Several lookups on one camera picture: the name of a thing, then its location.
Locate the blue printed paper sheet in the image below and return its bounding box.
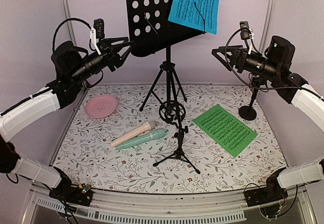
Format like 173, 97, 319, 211
168, 0, 220, 34

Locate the pink round pad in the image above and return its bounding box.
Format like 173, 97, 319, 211
85, 95, 118, 119

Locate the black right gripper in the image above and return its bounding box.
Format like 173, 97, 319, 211
212, 45, 281, 81

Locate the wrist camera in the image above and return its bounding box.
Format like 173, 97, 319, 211
239, 21, 254, 55
90, 18, 105, 55

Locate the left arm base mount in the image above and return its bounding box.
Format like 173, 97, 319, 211
49, 167, 94, 207

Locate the black tripod music stand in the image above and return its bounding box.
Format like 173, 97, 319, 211
126, 0, 202, 111

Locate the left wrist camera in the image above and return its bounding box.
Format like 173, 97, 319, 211
90, 18, 105, 55

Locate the beige toy microphone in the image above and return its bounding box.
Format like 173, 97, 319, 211
111, 121, 156, 147

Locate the front metal rail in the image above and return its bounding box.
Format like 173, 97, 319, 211
22, 185, 317, 223

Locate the black right cable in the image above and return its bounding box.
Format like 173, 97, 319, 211
224, 27, 322, 100

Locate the green paper sheet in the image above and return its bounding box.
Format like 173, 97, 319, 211
193, 104, 258, 158

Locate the floral patterned table mat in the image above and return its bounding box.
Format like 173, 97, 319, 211
54, 85, 286, 194

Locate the black round-base mic stand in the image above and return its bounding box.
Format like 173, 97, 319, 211
238, 77, 266, 121

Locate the black braided left cable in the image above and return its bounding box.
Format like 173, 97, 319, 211
51, 18, 93, 57

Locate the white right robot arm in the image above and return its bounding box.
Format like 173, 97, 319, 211
212, 35, 323, 202

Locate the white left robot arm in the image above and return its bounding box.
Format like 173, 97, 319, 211
1, 37, 135, 201

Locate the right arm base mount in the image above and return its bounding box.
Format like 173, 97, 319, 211
244, 167, 298, 220

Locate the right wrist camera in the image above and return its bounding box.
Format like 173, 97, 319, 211
239, 21, 254, 55

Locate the black small tripod mic stand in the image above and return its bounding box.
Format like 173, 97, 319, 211
153, 100, 200, 174

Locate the left metal frame post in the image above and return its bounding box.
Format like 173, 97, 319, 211
57, 0, 87, 83

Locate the right metal frame post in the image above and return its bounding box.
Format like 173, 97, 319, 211
254, 0, 276, 53

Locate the metal frame post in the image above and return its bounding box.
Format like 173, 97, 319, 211
254, 0, 276, 53
57, 0, 87, 83

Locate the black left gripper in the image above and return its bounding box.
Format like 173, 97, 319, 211
70, 36, 136, 84

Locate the mint green toy microphone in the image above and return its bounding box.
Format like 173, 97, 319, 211
115, 128, 167, 150

